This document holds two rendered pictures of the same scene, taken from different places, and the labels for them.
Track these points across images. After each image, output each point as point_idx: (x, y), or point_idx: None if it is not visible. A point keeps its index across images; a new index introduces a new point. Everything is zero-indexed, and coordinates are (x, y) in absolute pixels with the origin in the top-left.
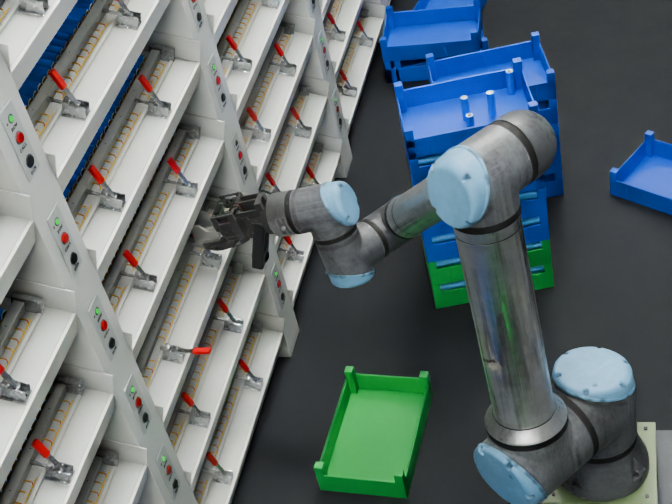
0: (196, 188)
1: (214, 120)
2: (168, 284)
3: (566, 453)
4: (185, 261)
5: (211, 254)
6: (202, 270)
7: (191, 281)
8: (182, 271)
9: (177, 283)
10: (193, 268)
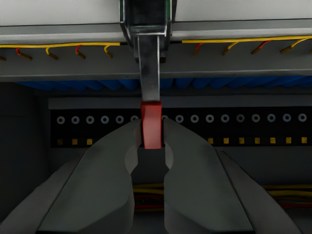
0: None
1: None
2: (289, 75)
3: None
4: (198, 71)
5: (150, 53)
6: (198, 10)
7: (267, 31)
8: (230, 60)
9: (284, 62)
10: (206, 41)
